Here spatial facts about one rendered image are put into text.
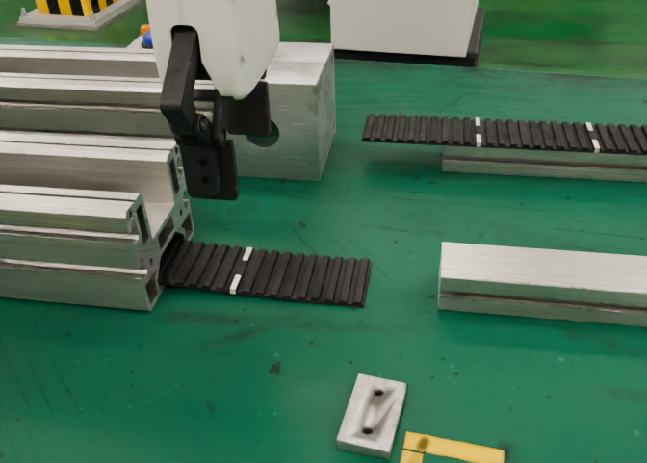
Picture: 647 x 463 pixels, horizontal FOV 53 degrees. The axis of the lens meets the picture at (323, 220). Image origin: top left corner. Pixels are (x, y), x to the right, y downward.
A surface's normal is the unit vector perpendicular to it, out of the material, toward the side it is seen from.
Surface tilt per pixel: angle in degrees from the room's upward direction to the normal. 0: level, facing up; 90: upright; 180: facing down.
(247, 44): 89
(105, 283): 90
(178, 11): 86
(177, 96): 35
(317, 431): 0
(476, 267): 0
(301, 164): 90
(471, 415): 0
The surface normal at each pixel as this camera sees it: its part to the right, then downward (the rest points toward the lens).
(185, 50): -0.12, -0.34
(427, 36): -0.26, 0.56
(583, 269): -0.04, -0.82
